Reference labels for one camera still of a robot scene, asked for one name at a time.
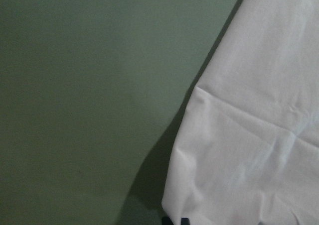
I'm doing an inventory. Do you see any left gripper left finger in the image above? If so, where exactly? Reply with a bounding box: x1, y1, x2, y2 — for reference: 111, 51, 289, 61
161, 216, 173, 225

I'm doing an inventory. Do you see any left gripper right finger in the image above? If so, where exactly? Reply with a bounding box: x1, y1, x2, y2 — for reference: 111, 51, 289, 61
180, 218, 189, 225

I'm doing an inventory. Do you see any pink Snoopy t-shirt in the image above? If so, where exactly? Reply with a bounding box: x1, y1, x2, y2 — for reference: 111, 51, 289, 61
162, 0, 319, 225

